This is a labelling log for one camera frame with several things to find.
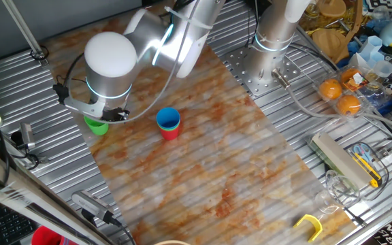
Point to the white green long box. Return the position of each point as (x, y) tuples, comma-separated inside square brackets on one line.
[(339, 160)]

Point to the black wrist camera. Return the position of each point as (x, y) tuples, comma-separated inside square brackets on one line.
[(61, 93)]

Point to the clear measuring cup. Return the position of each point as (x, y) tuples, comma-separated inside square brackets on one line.
[(383, 69)]

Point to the marble pattern mat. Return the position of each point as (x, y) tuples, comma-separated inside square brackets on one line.
[(199, 170)]

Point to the round wooden plate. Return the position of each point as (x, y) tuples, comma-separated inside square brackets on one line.
[(328, 44), (332, 7)]

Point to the beige round rim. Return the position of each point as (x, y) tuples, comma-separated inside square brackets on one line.
[(172, 242)]

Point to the black round knob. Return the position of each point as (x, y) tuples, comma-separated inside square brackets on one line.
[(16, 137)]

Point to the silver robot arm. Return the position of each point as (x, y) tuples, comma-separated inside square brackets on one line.
[(111, 54)]

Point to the yellow utility knife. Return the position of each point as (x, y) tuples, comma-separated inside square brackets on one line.
[(369, 171)]

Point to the clear plastic cup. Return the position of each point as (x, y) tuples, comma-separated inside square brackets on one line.
[(325, 204), (342, 190)]

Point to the silver depth camera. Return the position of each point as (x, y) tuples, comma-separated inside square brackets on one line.
[(92, 204), (27, 134)]

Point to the yellow U-shaped plastic piece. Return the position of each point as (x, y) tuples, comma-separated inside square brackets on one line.
[(318, 229)]

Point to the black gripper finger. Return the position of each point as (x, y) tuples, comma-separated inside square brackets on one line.
[(109, 118), (124, 116)]

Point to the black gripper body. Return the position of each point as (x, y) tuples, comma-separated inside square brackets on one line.
[(116, 110)]

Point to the black keyboard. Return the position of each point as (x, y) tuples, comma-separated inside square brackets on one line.
[(5, 224)]

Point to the red stacked plastic cup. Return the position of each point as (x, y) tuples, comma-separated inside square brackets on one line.
[(46, 236)]

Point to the white hexagonal box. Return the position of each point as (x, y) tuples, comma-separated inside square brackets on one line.
[(369, 47)]

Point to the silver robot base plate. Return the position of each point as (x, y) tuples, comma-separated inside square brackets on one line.
[(240, 64)]

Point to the orange fruit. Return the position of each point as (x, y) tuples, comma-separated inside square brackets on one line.
[(348, 104), (330, 89), (347, 74)]

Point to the silver metal frame beam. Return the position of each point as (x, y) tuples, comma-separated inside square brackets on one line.
[(29, 197)]

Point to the black white fiducial marker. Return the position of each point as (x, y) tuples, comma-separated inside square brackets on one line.
[(383, 4)]

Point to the silver metal rod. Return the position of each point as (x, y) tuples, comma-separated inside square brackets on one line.
[(22, 29)]

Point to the blue plastic cup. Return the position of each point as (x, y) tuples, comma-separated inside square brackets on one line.
[(168, 117)]

